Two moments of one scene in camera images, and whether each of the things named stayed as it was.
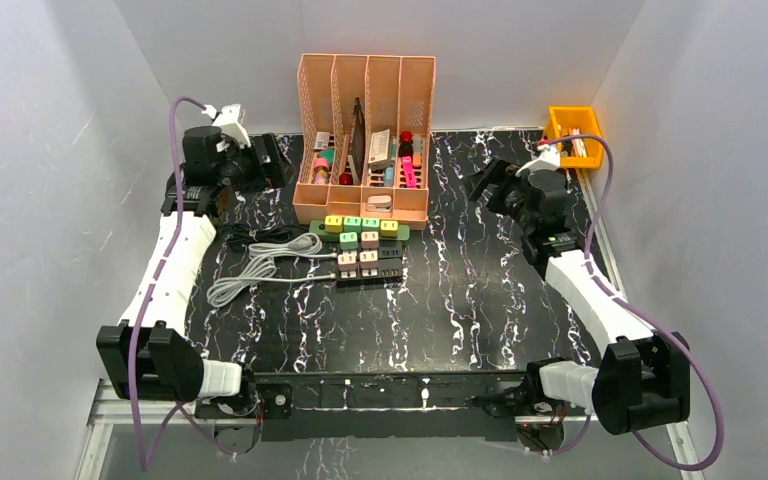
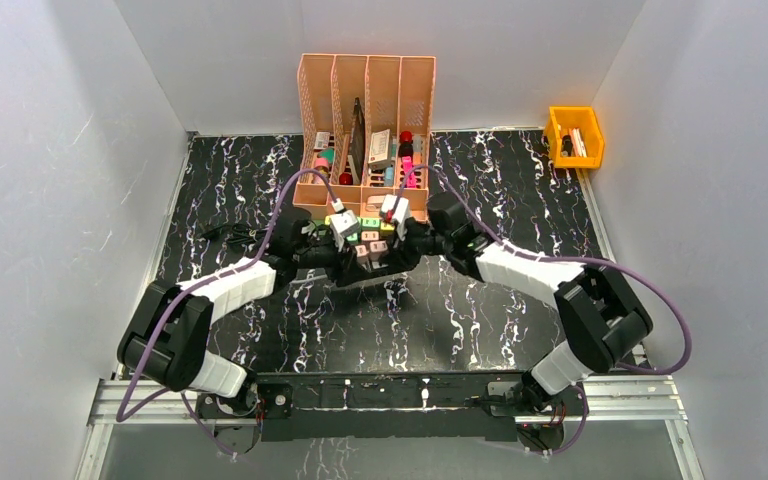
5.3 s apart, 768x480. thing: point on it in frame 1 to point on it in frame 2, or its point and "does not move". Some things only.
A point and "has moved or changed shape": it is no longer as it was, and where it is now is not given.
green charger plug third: (370, 225) does not move
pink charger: (368, 259) has moved or changed shape
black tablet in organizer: (357, 142) does not move
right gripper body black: (510, 192) to (419, 240)
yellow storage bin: (576, 117) does not move
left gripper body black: (267, 159) to (341, 258)
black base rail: (393, 406) does not move
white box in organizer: (380, 149) does not move
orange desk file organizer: (364, 137) does not move
